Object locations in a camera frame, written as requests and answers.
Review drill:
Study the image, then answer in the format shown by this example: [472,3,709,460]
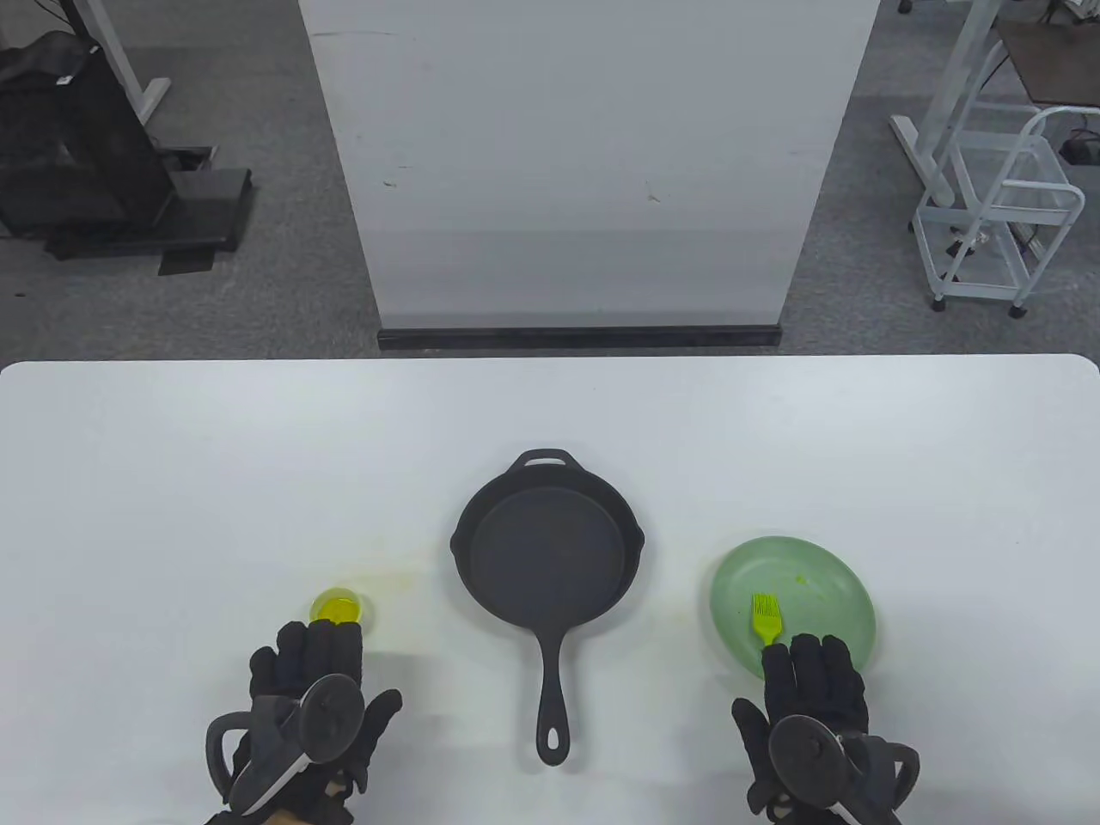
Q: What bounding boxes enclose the person's right hand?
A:
[732,634,920,825]

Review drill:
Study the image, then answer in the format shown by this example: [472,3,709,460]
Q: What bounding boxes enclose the person's left hand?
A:
[205,620,403,825]

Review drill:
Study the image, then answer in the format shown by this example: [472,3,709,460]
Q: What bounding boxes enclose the small green cup of oil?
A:
[309,587,370,626]

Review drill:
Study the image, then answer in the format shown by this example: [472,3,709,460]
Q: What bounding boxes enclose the green silicone brush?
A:
[751,593,785,647]

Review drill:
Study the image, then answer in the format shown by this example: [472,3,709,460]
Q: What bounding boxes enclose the black cast iron frying pan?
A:
[450,448,646,767]

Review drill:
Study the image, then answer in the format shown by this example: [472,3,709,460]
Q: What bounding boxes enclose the white and black left controller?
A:
[205,674,364,817]

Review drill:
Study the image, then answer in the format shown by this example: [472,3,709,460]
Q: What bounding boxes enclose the white and black controller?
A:
[205,674,364,817]
[767,715,920,825]

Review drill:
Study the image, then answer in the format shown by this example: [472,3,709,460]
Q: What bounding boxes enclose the white and black right controller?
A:
[767,715,920,825]

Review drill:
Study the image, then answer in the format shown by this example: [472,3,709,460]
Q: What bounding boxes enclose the green round plate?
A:
[709,536,877,682]

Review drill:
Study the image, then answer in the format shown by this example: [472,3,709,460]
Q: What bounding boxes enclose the black partition base bar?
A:
[377,324,783,351]

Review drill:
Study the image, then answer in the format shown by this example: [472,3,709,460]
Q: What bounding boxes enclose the white partition board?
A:
[297,0,883,332]

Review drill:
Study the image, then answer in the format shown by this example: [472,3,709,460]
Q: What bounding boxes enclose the brown tabletop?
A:
[997,19,1100,108]

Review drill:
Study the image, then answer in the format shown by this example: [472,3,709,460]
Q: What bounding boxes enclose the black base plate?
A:
[45,168,255,276]

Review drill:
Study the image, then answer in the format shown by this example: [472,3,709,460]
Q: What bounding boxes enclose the white wire trolley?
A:
[911,105,1087,319]

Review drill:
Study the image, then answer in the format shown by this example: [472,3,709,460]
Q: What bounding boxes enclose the white desk leg frame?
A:
[889,0,1006,207]
[73,0,173,121]

